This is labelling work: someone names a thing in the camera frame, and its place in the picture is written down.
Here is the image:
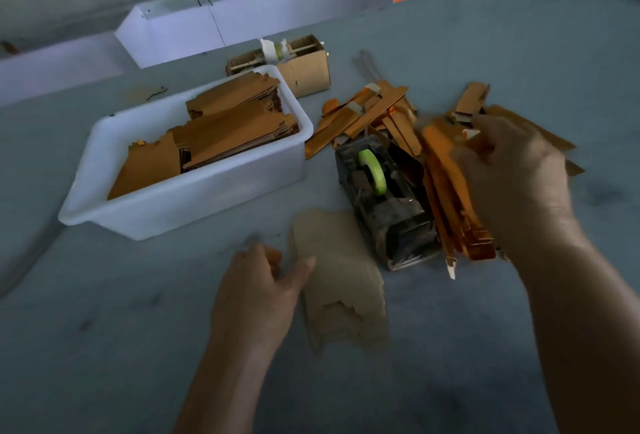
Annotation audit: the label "small cardboard box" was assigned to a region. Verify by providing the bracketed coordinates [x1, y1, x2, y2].
[225, 34, 332, 100]

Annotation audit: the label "white plastic bin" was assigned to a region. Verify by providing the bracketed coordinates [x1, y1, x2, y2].
[58, 64, 314, 242]

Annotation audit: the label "gold cartons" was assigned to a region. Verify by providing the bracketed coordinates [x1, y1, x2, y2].
[108, 71, 300, 200]

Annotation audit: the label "black tape dispenser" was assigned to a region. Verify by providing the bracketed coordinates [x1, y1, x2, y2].
[335, 135, 441, 272]

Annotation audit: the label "pile of beige blanks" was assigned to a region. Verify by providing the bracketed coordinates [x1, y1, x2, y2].
[290, 209, 389, 352]

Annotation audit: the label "person's left forearm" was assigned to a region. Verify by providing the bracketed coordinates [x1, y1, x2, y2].
[175, 343, 291, 434]

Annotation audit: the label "person's right forearm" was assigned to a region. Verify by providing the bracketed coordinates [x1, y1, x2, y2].
[510, 239, 640, 434]

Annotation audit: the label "pile of gold boxes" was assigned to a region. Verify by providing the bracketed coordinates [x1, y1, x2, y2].
[304, 80, 586, 280]

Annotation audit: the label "person's right hand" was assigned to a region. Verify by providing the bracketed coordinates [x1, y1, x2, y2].
[450, 113, 581, 260]

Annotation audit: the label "person's left hand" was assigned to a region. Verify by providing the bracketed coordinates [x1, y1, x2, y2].
[210, 243, 318, 360]

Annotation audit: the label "green tape roll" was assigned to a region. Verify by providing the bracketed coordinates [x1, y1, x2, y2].
[358, 148, 388, 196]

